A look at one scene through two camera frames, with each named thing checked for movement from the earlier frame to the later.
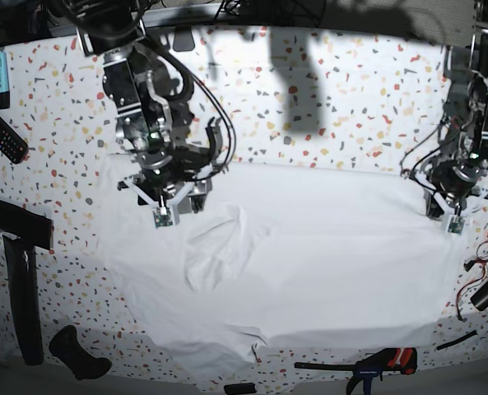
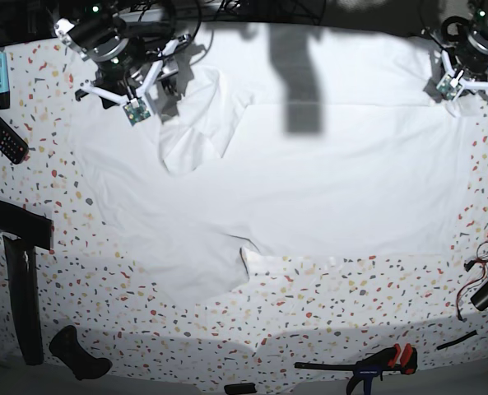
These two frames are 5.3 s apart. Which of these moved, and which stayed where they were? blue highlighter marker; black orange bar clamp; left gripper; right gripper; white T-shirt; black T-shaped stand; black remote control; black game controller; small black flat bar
Moved: left gripper; white T-shirt; right gripper
Stayed: black orange bar clamp; black T-shaped stand; black game controller; black remote control; blue highlighter marker; small black flat bar
